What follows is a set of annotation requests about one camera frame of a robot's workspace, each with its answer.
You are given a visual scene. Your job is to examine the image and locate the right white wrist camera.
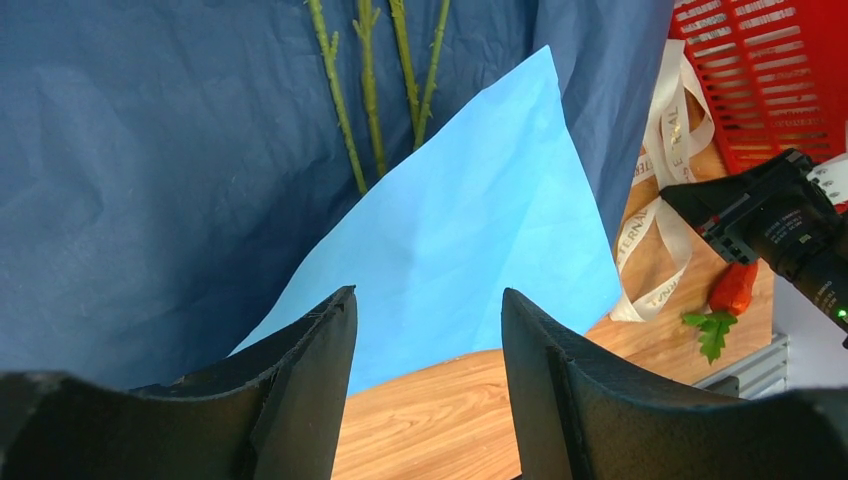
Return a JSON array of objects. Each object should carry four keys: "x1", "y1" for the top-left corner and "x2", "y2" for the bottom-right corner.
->
[{"x1": 807, "y1": 152, "x2": 848, "y2": 206}]

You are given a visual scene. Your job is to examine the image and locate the blue pink flower stem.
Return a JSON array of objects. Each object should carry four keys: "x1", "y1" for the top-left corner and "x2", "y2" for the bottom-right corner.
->
[{"x1": 353, "y1": 0, "x2": 387, "y2": 178}]

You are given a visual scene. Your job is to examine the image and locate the blue wrapping paper sheet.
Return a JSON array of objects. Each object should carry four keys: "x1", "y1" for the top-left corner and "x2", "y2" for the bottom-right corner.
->
[{"x1": 0, "y1": 0, "x2": 677, "y2": 397}]

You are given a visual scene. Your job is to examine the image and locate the red shopping basket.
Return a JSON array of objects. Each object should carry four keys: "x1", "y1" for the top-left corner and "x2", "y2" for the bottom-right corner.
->
[{"x1": 670, "y1": 0, "x2": 847, "y2": 174}]

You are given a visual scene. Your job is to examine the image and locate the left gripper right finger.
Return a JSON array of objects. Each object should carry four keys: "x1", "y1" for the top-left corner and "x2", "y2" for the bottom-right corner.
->
[{"x1": 501, "y1": 289, "x2": 847, "y2": 479}]

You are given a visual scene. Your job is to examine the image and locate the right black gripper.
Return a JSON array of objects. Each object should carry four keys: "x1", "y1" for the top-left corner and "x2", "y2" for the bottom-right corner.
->
[{"x1": 660, "y1": 148, "x2": 835, "y2": 265}]

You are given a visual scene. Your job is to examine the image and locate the toy carrot with leaves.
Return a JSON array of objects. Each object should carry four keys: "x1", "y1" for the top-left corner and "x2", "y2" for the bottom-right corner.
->
[{"x1": 682, "y1": 263, "x2": 759, "y2": 364}]

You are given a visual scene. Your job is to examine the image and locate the pink rose flower stem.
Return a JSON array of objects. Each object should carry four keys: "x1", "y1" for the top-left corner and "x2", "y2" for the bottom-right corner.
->
[{"x1": 413, "y1": 0, "x2": 451, "y2": 150}]

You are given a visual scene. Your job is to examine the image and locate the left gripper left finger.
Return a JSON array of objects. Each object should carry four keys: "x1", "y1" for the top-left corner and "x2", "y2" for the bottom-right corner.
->
[{"x1": 1, "y1": 286, "x2": 357, "y2": 479}]

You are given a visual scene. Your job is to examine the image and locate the cream ribbon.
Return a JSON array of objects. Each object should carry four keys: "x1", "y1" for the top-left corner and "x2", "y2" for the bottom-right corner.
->
[{"x1": 609, "y1": 39, "x2": 715, "y2": 322}]

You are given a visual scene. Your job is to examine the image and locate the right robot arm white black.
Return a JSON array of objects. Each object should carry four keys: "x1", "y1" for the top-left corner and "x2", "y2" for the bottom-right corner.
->
[{"x1": 660, "y1": 148, "x2": 847, "y2": 330}]

